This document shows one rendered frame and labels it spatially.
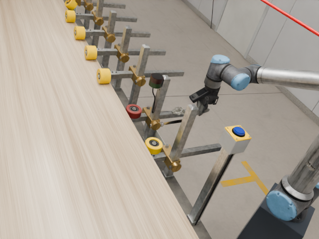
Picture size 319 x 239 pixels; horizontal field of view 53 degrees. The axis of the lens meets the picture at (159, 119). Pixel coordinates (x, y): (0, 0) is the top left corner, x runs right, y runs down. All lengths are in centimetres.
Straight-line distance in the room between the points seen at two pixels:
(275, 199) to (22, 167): 110
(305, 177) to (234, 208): 115
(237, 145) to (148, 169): 40
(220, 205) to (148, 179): 135
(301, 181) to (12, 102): 132
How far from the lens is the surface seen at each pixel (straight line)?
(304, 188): 156
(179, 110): 173
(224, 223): 247
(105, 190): 120
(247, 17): 512
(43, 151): 132
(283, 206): 160
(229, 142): 111
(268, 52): 471
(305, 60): 430
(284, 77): 161
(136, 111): 157
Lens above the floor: 183
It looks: 36 degrees down
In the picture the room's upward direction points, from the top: 17 degrees clockwise
